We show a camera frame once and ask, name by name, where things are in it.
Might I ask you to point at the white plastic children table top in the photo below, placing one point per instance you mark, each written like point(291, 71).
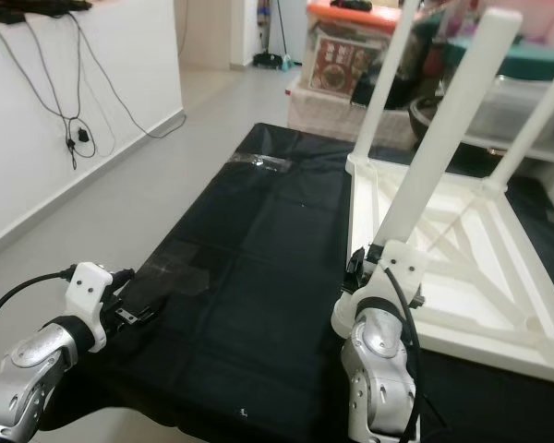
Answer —
point(499, 286)

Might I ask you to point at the white plastic table leg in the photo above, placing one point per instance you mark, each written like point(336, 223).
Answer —
point(388, 78)
point(531, 129)
point(452, 129)

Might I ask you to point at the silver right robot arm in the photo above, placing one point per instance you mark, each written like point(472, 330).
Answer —
point(379, 369)

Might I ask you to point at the black tablecloth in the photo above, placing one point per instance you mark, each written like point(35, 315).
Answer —
point(240, 305)

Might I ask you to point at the clear tape strip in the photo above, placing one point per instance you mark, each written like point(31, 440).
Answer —
point(258, 162)

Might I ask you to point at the black wok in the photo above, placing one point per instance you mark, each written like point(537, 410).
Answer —
point(423, 120)

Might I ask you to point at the black power adapter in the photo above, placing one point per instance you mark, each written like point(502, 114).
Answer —
point(78, 137)

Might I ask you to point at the black plastic bag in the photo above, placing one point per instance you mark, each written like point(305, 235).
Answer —
point(425, 74)

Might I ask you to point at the orange-lidded storage box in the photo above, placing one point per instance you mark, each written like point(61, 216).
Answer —
point(332, 60)

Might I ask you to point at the black floor mop head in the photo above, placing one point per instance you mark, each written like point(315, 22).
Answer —
point(272, 62)

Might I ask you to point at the small black cloth bundle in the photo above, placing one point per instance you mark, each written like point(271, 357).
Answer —
point(351, 4)

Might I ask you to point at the green round pot lid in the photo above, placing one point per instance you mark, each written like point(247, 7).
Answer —
point(543, 60)

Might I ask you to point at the pink plastic container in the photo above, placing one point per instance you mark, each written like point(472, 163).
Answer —
point(545, 14)

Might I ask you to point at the black wifi router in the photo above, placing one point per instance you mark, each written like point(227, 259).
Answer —
point(37, 7)

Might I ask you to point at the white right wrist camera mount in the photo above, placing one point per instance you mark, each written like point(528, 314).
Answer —
point(406, 263)

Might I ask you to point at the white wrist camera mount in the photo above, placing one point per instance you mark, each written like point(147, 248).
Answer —
point(406, 263)
point(88, 281)

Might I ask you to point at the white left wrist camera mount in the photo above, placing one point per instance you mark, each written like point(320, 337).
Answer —
point(88, 281)

